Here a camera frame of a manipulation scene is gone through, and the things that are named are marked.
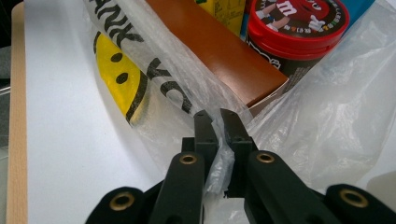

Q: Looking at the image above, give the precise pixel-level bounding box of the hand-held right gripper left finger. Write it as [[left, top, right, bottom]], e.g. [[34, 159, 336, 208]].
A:
[[181, 109, 220, 181]]

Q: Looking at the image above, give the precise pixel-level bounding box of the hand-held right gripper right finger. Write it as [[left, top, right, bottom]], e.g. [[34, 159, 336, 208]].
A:
[[219, 107, 260, 199]]

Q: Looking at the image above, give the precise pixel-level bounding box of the brown box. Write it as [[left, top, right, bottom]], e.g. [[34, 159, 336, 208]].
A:
[[145, 0, 290, 118]]

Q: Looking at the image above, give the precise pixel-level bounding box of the clear plastic bag smiley print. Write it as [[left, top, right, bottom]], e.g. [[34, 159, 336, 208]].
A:
[[82, 0, 396, 224]]

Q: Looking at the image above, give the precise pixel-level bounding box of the red-lidded candy tub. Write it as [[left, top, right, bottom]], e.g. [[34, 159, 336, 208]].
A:
[[245, 0, 351, 91]]

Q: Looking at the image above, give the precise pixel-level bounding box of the yellow drink carton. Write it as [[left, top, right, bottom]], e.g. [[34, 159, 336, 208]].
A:
[[195, 0, 248, 37]]

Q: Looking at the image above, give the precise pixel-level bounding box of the blue snack pouch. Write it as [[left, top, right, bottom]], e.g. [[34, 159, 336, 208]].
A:
[[338, 0, 376, 31]]

